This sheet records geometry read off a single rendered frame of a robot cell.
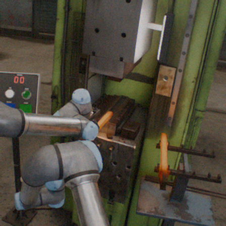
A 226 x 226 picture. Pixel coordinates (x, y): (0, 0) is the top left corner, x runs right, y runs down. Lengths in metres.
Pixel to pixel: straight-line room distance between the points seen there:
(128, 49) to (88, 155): 0.76
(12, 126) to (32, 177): 0.17
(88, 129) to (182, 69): 0.73
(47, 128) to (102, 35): 0.71
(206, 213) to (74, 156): 0.88
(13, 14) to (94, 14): 6.87
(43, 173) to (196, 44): 1.08
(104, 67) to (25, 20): 6.73
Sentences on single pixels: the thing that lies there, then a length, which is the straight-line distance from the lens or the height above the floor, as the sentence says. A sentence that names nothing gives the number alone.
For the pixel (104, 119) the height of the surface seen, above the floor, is 1.01.
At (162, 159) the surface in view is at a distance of 1.38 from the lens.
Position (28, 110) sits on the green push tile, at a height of 1.01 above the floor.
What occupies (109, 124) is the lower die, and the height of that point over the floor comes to 0.98.
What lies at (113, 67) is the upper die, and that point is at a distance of 1.58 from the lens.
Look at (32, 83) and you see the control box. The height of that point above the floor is 1.15.
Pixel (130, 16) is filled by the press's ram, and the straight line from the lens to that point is 1.51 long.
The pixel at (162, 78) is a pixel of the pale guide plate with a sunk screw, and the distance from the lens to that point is 1.66.
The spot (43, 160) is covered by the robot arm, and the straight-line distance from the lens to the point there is 0.90.
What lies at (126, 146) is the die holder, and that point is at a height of 0.90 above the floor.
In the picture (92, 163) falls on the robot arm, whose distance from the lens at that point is 0.93.
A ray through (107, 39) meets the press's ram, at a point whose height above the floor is 1.47.
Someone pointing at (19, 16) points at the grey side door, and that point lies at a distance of 8.29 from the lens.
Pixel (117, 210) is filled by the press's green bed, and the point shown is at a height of 0.39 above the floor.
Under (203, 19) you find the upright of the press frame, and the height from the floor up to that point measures 1.64.
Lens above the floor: 1.79
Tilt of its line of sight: 26 degrees down
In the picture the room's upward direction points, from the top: 7 degrees clockwise
